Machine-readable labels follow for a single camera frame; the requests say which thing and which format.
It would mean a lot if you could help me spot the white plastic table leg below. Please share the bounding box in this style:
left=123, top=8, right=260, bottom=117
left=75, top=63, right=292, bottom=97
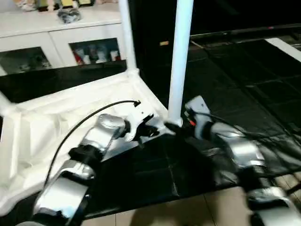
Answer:
left=167, top=0, right=194, bottom=128
left=118, top=0, right=140, bottom=78
left=0, top=92, right=19, bottom=118

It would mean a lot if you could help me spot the black work mat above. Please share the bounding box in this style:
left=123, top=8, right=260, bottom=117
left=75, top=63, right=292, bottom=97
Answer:
left=0, top=35, right=301, bottom=219

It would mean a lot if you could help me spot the red bottle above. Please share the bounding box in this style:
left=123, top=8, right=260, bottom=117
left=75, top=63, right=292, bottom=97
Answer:
left=74, top=47, right=82, bottom=65

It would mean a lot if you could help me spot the black tripod stand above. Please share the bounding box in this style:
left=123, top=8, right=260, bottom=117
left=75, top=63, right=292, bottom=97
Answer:
left=285, top=181, right=301, bottom=195

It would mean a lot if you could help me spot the dark bundle on cabinet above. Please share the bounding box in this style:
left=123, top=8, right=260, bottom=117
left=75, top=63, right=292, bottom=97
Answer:
left=57, top=8, right=81, bottom=24

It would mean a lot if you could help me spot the white glass-door cabinet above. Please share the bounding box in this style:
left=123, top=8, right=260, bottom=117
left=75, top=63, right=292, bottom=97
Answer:
left=0, top=2, right=127, bottom=75

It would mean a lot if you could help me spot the spotted white mug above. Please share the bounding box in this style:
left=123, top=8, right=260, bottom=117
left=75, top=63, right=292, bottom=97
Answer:
left=14, top=0, right=37, bottom=11

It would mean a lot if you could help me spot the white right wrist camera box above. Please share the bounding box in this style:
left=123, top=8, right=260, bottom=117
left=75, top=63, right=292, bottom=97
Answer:
left=184, top=96, right=211, bottom=118

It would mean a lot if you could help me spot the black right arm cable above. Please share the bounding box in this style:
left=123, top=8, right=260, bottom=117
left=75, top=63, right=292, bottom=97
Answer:
left=202, top=113, right=301, bottom=158

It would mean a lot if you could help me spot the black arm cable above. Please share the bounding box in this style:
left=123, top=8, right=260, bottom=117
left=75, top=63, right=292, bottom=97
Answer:
left=202, top=113, right=301, bottom=158
left=45, top=100, right=141, bottom=189

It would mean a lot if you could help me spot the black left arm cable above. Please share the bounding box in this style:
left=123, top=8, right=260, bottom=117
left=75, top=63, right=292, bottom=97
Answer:
left=45, top=100, right=141, bottom=189

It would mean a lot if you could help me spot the dark metal rail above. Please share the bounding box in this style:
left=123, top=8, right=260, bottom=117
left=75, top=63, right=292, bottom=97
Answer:
left=190, top=26, right=301, bottom=40

